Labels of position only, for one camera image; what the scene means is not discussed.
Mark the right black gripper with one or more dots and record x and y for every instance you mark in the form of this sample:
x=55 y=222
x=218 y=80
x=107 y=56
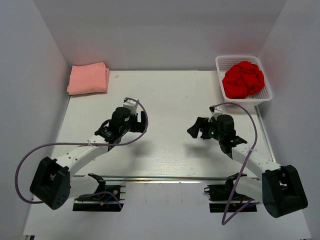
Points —
x=194 y=130

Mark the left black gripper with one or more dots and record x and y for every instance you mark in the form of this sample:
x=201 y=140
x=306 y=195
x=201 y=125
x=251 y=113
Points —
x=139 y=126

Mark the pink t shirt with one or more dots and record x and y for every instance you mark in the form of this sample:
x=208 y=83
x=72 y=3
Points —
x=88 y=79

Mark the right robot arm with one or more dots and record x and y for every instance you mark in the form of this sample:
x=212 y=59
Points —
x=277 y=187

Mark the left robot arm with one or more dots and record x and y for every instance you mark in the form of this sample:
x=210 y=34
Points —
x=55 y=180

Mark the red t shirt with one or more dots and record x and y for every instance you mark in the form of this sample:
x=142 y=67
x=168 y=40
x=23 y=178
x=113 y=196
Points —
x=242 y=80

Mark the white plastic basket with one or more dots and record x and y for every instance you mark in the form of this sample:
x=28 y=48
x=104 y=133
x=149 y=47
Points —
x=225 y=62

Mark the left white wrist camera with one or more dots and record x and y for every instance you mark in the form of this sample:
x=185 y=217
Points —
x=131 y=103

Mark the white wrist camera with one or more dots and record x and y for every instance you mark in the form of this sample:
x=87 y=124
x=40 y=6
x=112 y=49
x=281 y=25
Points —
x=216 y=111
x=131 y=103

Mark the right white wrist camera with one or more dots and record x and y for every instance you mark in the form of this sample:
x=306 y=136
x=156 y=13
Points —
x=216 y=111

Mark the aluminium rail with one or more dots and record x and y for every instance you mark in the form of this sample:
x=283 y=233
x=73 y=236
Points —
x=161 y=178

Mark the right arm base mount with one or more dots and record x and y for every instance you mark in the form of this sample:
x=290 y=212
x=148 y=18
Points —
x=218 y=195

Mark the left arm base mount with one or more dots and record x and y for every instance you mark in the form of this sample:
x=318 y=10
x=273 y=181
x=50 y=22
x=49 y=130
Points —
x=105 y=197

